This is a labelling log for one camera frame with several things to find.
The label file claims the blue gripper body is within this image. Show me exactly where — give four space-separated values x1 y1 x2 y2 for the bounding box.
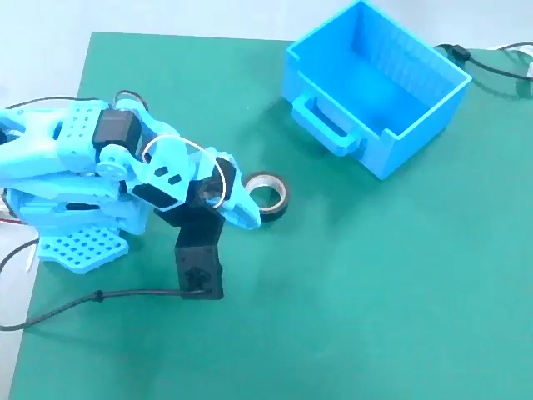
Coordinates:
187 145 245 214

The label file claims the white cable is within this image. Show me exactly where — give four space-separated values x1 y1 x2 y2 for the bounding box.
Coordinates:
497 40 533 79

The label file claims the black cable with ferrite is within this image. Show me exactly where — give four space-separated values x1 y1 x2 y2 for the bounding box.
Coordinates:
432 43 533 81

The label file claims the blue perforated robot base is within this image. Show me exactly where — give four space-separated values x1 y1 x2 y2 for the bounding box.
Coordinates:
7 187 147 276

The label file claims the white gripper wire loop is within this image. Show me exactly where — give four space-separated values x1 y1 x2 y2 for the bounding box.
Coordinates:
141 136 228 208

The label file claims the blue plastic box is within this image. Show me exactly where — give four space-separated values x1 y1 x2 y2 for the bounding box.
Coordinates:
281 0 474 181

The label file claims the black camera cable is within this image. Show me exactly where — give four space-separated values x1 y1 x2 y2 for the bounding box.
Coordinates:
0 239 209 333

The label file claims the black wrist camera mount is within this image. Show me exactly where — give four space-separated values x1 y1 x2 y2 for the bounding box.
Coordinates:
152 202 226 302

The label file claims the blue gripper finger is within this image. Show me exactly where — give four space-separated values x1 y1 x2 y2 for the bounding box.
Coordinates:
227 167 262 225
223 209 260 230

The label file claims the red white wire bundle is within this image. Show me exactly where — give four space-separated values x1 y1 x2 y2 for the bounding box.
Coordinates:
0 189 27 228

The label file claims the black tape roll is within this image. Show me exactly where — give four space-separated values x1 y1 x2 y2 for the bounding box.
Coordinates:
244 170 291 223

